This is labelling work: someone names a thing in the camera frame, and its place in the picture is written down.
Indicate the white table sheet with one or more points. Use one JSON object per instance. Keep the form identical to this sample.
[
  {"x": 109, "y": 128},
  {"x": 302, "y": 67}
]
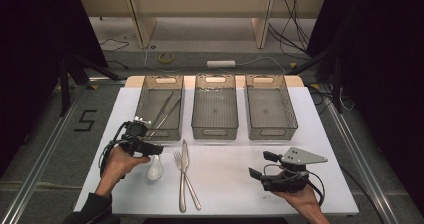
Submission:
[{"x": 226, "y": 184}]

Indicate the black metal stand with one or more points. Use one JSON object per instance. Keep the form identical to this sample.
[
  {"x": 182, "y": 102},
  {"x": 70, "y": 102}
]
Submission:
[
  {"x": 64, "y": 84},
  {"x": 337, "y": 84}
]

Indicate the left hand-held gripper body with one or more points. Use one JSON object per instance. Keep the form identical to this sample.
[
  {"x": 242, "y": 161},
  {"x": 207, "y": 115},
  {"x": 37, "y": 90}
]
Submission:
[{"x": 136, "y": 130}]

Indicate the person's right hand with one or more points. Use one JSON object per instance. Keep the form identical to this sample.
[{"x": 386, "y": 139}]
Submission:
[{"x": 305, "y": 200}]

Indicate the yellow tape roll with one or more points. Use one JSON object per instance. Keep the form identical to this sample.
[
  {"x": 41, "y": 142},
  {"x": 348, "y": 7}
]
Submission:
[{"x": 160, "y": 58}]

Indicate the person's left hand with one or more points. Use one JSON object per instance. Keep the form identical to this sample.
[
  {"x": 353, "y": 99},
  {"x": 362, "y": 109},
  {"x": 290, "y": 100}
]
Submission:
[{"x": 116, "y": 167}]

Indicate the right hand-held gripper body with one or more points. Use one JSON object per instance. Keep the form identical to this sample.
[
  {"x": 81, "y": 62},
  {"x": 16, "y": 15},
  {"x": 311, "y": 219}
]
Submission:
[{"x": 300, "y": 155}]

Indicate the aluminium floor rail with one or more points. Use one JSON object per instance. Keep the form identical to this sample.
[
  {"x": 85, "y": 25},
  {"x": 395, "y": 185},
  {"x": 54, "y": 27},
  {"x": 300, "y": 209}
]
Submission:
[
  {"x": 43, "y": 150},
  {"x": 363, "y": 157}
]

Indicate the silver fork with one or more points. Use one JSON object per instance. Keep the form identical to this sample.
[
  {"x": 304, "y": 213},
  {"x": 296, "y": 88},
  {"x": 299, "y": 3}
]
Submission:
[{"x": 194, "y": 193}]

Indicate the white ceramic spoon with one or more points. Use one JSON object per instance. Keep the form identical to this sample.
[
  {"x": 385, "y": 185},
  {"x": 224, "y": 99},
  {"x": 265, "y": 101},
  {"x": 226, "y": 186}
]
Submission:
[{"x": 155, "y": 172}]

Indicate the beige wooden desk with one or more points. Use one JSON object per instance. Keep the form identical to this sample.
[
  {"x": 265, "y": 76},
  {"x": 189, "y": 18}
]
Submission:
[{"x": 200, "y": 4}]

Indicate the transparent grey plastic bin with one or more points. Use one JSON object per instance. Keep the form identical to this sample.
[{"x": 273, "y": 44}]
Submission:
[
  {"x": 215, "y": 109},
  {"x": 270, "y": 109},
  {"x": 150, "y": 104}
]

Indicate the white power strip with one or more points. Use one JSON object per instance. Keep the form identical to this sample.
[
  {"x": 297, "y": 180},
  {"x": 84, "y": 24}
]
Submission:
[{"x": 220, "y": 64}]

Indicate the silver table knife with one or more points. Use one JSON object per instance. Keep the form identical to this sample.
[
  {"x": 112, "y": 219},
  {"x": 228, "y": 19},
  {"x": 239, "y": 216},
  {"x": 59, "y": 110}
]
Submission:
[{"x": 184, "y": 157}]

